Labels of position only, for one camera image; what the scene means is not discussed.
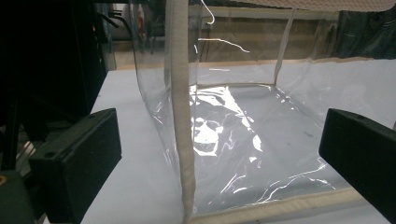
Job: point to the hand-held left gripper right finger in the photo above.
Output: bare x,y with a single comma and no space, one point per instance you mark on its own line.
361,155

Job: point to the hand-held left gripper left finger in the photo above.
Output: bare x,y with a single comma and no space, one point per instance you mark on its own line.
77,161

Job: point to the clear plastic bag beige trim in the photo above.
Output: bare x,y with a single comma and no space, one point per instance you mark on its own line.
236,130

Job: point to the dark metal stand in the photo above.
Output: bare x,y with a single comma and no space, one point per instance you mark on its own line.
46,59

